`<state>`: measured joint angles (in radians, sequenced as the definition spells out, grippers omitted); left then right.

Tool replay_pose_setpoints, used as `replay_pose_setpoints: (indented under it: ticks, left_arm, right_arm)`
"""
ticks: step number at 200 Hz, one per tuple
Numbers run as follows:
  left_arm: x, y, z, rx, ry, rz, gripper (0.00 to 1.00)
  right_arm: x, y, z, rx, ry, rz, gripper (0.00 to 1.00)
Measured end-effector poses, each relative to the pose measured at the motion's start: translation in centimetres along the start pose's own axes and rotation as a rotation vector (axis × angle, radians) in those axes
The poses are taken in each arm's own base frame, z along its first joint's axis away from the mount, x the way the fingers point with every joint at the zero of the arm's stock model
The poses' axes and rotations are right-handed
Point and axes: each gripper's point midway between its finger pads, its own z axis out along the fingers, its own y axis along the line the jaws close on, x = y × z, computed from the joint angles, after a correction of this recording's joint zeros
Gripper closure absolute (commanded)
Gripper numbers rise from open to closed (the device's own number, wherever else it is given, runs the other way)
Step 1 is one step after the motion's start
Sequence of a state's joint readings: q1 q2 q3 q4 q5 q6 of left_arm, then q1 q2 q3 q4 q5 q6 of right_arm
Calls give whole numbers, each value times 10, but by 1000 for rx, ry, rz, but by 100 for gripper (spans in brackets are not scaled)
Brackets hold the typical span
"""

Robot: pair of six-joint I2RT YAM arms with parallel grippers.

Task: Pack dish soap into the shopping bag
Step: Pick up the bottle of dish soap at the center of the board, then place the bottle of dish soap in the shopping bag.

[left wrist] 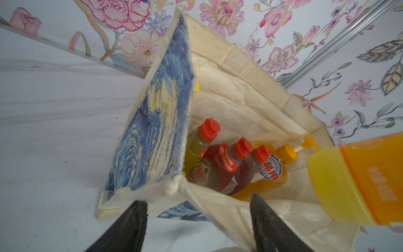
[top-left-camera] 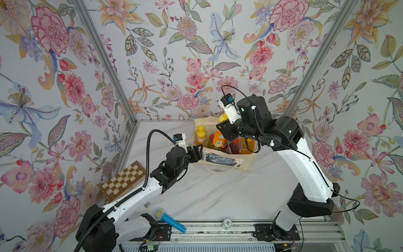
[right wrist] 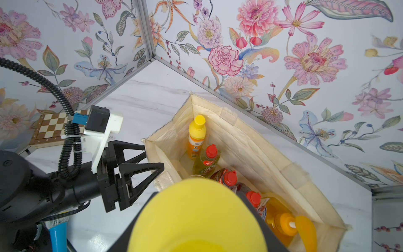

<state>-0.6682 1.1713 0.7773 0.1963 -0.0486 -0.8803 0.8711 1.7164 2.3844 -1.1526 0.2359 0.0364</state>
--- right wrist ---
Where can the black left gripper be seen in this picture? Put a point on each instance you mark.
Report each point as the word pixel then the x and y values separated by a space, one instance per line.
pixel 124 184

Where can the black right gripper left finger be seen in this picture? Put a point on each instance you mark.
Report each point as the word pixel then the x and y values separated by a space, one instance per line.
pixel 122 243

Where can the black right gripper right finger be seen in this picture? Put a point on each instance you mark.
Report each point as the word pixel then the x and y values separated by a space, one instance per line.
pixel 272 244

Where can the large orange dish soap bottle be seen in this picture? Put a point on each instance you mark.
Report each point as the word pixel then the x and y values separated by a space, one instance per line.
pixel 285 225

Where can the dark red bottle front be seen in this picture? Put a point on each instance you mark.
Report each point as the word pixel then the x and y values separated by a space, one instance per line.
pixel 257 202

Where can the dark red bottle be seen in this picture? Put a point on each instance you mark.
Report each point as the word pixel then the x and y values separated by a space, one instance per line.
pixel 226 177
pixel 257 202

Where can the orange bottle yellow cap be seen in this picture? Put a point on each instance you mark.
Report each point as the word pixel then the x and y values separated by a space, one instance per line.
pixel 196 136
pixel 196 215

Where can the green dish soap bottle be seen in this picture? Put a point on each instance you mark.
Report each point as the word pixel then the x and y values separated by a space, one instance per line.
pixel 206 163

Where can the orange bottle yellow cap front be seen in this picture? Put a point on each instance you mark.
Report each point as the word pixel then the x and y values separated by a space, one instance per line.
pixel 196 136

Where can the cream canvas shopping bag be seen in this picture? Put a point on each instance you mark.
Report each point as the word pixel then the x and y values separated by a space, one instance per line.
pixel 260 165

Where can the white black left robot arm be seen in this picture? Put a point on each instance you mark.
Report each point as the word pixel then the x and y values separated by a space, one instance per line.
pixel 30 197

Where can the blue toy microphone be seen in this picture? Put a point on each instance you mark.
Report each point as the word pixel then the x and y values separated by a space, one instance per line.
pixel 58 234

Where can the wooden checkerboard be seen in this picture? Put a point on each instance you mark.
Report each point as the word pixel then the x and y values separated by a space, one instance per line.
pixel 49 130

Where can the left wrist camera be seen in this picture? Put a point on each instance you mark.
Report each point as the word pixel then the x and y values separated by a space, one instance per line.
pixel 98 125

